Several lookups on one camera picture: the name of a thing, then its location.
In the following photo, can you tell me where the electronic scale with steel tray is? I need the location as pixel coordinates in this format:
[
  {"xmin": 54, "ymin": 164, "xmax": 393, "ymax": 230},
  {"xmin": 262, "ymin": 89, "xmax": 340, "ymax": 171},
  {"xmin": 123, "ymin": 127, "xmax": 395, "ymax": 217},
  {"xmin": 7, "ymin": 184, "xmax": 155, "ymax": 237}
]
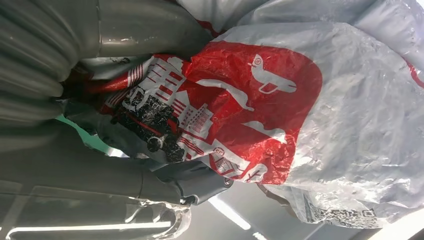
[{"xmin": 0, "ymin": 180, "xmax": 424, "ymax": 240}]

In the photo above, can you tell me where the green conveyor belt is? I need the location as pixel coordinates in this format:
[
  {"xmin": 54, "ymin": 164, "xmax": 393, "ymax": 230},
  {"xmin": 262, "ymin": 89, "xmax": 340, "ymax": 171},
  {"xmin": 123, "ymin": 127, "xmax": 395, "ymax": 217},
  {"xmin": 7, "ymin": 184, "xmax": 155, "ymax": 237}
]
[{"xmin": 55, "ymin": 115, "xmax": 129, "ymax": 159}]

